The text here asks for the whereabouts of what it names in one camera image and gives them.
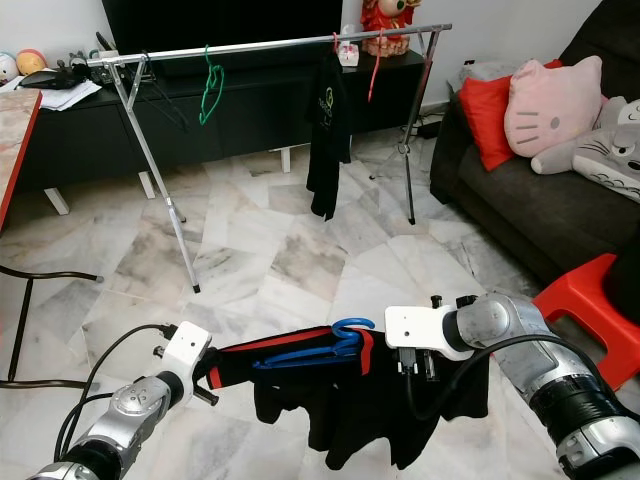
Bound black garment with red trim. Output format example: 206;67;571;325
208;325;491;471

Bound blue plastic hanger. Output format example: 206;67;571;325
253;317;376;371

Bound red plastic stool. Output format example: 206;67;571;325
532;252;640;363

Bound dark grey fabric sofa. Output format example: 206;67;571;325
428;0;640;286

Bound black logo t-shirt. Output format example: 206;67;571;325
305;52;354;221

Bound red cushion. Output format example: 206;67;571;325
458;58;561;173

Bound grey totoro plush cushion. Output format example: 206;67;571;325
532;98;640;206

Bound marble pattern folding table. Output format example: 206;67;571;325
0;90;106;389

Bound pink cat face cushion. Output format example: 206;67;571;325
503;55;606;159

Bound side table with lace cloth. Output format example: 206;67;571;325
460;60;511;86

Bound red gold statue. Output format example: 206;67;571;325
360;0;423;58

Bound silver metal clothes rack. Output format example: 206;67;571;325
105;23;454;294

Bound black flat case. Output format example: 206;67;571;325
20;70;83;91

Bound white paper sheets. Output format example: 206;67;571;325
20;78;104;111

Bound black flat television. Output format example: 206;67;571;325
102;0;344;59

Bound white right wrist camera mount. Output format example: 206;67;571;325
384;305;476;361

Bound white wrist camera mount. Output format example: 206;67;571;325
160;320;213;393
384;305;476;361

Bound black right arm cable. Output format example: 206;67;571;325
405;333;601;421

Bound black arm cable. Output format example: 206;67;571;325
52;323;176;466
405;333;601;421

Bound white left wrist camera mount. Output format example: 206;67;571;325
160;320;213;393

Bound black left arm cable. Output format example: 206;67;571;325
52;323;176;466

